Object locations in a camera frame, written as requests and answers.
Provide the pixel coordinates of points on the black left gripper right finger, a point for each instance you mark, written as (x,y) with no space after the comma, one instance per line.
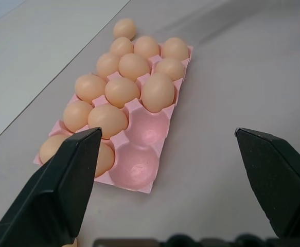
(278,180)

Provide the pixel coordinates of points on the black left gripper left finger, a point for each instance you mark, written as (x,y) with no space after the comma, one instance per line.
(52,195)

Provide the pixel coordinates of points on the beige egg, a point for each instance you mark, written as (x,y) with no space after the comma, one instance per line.
(121,46)
(107,120)
(169,69)
(146,46)
(158,92)
(124,28)
(105,159)
(50,150)
(76,115)
(175,49)
(133,66)
(122,92)
(89,87)
(107,65)

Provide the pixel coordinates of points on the pink egg tray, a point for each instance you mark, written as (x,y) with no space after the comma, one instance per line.
(142,151)

